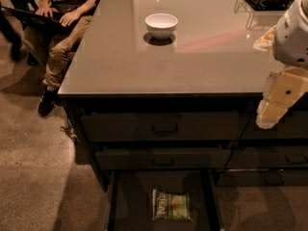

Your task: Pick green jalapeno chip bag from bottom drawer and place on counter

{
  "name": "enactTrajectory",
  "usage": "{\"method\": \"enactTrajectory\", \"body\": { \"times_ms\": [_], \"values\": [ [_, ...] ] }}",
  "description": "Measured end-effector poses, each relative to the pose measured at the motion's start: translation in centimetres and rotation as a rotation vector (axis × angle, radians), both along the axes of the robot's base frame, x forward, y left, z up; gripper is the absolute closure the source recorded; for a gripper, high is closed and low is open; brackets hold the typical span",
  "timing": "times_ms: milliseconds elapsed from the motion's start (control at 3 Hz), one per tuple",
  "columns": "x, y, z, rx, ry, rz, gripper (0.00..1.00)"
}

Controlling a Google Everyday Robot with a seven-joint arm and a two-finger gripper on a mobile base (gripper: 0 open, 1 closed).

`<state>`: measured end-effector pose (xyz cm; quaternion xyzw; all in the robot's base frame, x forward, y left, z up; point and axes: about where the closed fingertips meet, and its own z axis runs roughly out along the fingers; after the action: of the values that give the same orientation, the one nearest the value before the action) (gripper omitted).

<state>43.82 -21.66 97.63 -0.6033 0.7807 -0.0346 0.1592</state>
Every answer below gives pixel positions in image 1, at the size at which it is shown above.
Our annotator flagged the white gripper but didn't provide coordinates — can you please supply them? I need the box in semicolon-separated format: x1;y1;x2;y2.
256;65;308;129

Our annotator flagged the green jalapeno chip bag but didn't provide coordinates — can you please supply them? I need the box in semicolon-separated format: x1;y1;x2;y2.
152;189;193;221

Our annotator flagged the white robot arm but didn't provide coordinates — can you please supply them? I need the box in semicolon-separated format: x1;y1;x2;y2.
253;0;308;129

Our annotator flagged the top right drawer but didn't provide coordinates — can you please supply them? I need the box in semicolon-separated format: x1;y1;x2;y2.
242;111;308;140

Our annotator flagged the middle right drawer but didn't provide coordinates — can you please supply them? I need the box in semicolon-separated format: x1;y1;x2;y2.
227;146;308;169

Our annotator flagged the bottom right drawer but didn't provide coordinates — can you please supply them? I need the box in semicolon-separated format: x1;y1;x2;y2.
215;169;308;187

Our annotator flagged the middle left drawer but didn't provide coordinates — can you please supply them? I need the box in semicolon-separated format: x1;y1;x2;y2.
95;146;231;169

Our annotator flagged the top left drawer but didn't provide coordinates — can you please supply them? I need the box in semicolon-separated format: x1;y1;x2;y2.
81;112;249;141

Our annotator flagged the open bottom left drawer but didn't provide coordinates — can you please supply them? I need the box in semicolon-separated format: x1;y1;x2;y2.
104;169;225;231

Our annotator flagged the white ceramic bowl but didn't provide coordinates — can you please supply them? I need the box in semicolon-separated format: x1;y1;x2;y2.
144;13;178;39

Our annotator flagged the seated person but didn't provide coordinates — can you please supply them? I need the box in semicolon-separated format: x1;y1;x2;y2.
22;0;98;116

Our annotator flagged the black laptop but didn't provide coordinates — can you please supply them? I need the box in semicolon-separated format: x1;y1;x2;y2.
5;7;65;31

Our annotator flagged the black office chair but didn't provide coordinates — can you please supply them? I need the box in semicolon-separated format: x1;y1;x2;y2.
0;0;41;65

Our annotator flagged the cable bundle on floor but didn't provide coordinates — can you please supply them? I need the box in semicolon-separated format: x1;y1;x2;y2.
59;118;79;144

